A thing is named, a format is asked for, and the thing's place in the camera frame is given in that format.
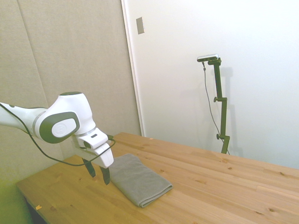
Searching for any grey wall switch plate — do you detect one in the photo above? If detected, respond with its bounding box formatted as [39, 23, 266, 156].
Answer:
[135, 16, 146, 35]

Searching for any silver camera on stand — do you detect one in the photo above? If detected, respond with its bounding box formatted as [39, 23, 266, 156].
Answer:
[197, 53, 220, 63]

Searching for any dark green camera stand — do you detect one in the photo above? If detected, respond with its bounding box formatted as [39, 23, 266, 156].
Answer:
[207, 58, 231, 154]

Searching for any grey towel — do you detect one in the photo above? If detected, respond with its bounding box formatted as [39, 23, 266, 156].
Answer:
[109, 153, 174, 208]

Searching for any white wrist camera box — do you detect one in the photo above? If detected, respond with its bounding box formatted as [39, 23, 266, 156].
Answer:
[78, 130, 109, 150]

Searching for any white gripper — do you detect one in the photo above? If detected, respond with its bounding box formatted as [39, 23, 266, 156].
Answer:
[71, 137, 114, 186]

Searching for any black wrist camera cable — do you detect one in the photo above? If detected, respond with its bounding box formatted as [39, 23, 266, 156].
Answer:
[0, 102, 117, 167]

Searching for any white door frame trim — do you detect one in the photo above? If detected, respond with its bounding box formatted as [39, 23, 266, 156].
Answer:
[120, 0, 146, 137]

